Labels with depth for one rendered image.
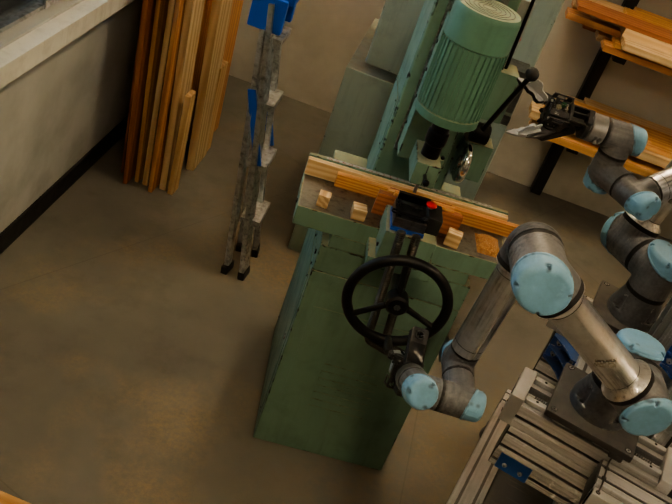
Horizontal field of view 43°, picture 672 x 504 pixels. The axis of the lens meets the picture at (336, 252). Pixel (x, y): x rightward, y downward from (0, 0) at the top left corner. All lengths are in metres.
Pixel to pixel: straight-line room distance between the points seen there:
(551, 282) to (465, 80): 0.69
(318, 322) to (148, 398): 0.69
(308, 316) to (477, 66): 0.86
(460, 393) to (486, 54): 0.83
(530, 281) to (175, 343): 1.68
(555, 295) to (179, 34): 2.21
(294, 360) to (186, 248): 1.08
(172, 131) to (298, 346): 1.44
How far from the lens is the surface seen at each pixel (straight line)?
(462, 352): 2.01
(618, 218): 2.61
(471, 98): 2.22
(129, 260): 3.41
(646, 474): 2.23
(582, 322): 1.81
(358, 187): 2.41
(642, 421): 1.98
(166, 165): 3.79
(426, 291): 2.42
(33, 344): 3.01
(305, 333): 2.53
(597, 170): 2.29
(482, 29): 2.15
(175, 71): 3.62
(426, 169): 2.34
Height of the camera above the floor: 2.08
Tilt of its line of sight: 33 degrees down
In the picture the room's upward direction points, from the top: 20 degrees clockwise
